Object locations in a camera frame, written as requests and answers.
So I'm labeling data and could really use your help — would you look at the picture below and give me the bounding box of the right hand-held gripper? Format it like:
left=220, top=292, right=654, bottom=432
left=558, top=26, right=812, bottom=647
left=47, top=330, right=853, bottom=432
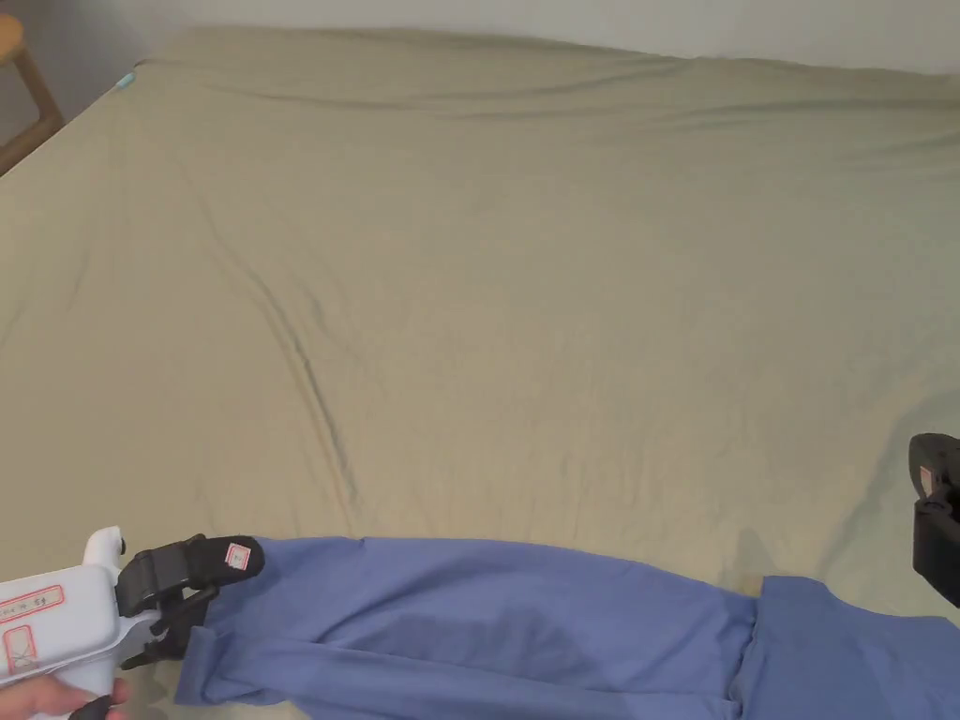
left=907, top=431, right=960, bottom=610

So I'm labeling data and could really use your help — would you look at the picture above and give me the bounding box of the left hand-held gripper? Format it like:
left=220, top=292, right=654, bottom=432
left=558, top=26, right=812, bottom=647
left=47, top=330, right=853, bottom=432
left=0, top=527, right=268, bottom=720

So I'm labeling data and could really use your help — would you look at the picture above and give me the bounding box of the blue garment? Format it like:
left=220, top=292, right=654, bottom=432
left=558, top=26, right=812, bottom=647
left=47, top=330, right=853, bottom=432
left=173, top=533, right=960, bottom=720

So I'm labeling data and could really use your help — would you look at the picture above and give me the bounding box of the person's left hand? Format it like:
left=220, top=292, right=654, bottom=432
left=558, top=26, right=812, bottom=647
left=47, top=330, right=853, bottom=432
left=0, top=670, right=131, bottom=720

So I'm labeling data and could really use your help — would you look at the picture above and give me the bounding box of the bed with beige sheet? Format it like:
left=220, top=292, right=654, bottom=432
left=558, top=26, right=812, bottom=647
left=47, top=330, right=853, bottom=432
left=0, top=25, right=960, bottom=720

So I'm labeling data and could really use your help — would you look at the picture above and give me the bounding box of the wooden stool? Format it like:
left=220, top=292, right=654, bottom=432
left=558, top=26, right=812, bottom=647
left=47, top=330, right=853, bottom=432
left=0, top=13, right=68, bottom=178

